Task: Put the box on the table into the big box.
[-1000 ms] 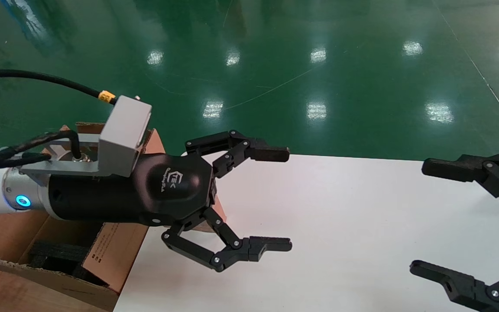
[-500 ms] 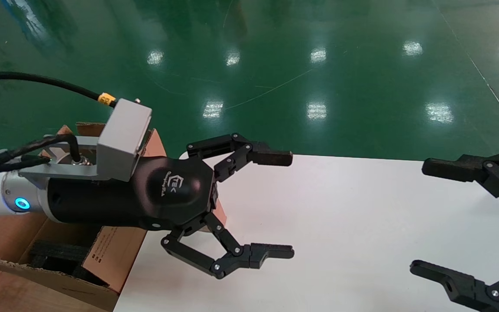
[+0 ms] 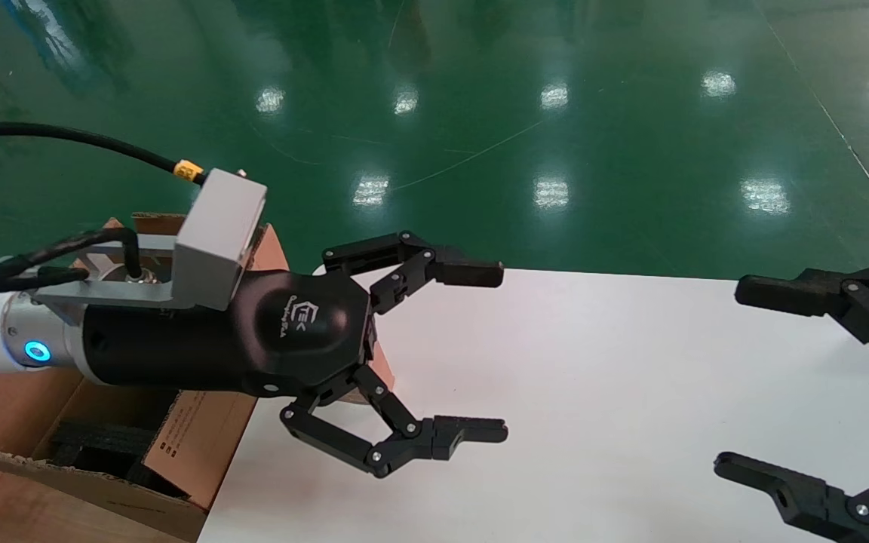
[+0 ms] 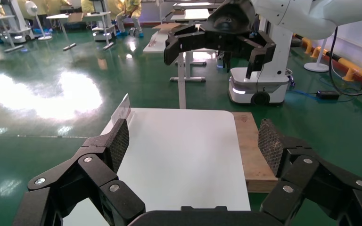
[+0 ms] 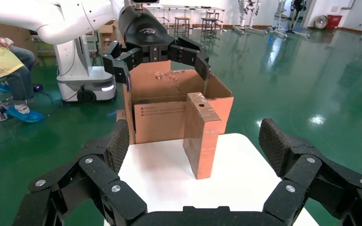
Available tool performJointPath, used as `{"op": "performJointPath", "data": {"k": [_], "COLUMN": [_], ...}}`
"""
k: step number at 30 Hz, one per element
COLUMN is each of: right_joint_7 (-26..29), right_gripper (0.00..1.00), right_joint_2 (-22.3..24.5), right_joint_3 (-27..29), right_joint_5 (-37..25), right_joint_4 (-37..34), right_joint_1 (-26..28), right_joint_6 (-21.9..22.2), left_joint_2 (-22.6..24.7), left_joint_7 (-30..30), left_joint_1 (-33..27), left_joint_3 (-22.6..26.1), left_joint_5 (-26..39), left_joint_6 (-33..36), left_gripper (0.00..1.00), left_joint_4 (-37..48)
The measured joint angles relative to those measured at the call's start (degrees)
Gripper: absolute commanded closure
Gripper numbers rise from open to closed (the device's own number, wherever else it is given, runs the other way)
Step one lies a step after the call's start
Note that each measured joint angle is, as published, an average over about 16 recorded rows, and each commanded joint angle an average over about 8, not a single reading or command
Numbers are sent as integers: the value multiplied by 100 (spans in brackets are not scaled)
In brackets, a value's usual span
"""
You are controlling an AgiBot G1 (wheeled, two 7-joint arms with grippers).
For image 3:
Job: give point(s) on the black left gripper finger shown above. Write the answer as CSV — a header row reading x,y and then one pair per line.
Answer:
x,y
472,272
472,429

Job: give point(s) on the silver camera mount bracket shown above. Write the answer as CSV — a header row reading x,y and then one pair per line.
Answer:
x,y
102,294

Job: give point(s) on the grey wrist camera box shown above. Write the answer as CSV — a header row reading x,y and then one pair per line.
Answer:
x,y
216,237

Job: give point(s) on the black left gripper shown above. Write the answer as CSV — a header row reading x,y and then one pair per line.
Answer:
x,y
201,345

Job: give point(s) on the small brown cardboard box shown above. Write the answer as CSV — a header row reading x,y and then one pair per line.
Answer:
x,y
384,375

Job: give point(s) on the black foam insert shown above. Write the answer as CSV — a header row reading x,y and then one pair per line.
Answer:
x,y
102,441

